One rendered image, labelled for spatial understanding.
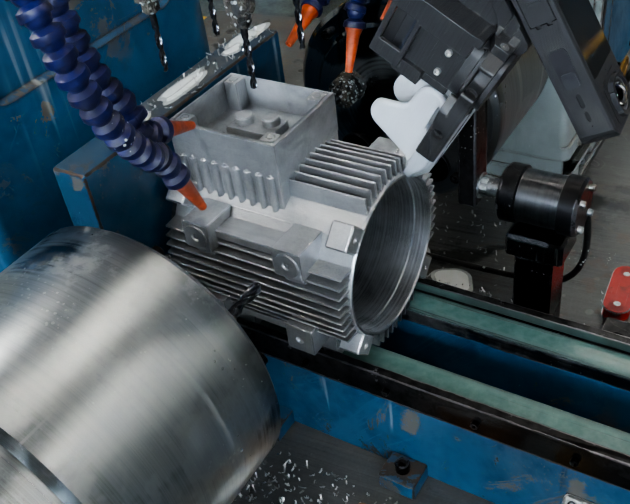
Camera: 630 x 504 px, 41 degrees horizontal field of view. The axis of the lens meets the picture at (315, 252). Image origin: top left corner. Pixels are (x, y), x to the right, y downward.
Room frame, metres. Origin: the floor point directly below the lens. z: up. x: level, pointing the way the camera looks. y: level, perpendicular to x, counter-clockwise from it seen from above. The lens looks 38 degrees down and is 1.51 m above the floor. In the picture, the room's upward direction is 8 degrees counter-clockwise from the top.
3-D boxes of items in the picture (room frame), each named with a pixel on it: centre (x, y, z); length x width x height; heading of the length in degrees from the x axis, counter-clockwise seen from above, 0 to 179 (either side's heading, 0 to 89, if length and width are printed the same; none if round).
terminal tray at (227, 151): (0.69, 0.04, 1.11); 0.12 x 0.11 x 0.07; 53
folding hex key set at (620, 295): (0.72, -0.35, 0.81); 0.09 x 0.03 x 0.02; 148
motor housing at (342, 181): (0.66, 0.01, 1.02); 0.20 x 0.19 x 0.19; 53
